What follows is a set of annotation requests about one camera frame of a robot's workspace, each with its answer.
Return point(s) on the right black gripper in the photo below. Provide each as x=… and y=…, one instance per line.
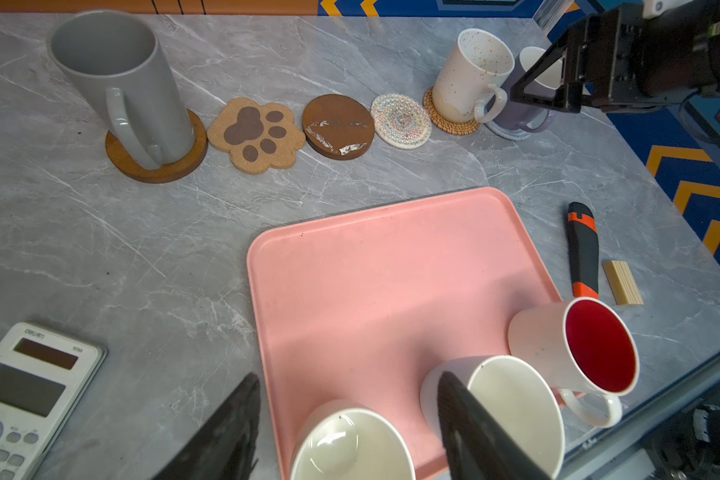
x=620, y=61

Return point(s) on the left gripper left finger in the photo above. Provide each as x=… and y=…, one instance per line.
x=224, y=447

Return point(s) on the white mug blue handle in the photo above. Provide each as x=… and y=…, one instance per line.
x=515, y=395

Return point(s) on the cork paw-shaped coaster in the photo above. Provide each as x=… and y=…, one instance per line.
x=257, y=137

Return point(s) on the red mug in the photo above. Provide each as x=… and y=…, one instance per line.
x=584, y=351

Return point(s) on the aluminium front rail frame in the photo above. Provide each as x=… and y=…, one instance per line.
x=606, y=444

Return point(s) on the purple mug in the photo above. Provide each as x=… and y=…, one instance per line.
x=530, y=119

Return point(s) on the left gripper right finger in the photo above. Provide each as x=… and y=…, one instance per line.
x=476, y=446

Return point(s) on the grey-blue knitted round coaster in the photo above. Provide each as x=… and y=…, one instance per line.
x=512, y=135

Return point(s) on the white embroidered round coaster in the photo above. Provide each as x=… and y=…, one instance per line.
x=401, y=121

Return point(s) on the woven rattan round coaster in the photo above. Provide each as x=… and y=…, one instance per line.
x=453, y=128

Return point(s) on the grey mug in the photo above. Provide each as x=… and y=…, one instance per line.
x=116, y=62

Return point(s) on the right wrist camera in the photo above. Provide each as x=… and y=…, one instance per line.
x=655, y=8

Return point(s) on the plain brown round coaster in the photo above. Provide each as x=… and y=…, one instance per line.
x=167, y=173

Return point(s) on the small wooden block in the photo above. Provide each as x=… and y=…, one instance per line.
x=622, y=283

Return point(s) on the brown coaster with scratches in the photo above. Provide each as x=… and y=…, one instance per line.
x=338, y=127

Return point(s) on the white remote control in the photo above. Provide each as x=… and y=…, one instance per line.
x=43, y=376

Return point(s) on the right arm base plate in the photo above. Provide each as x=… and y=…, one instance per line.
x=687, y=445

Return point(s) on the pink plastic tray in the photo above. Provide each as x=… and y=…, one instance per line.
x=362, y=306

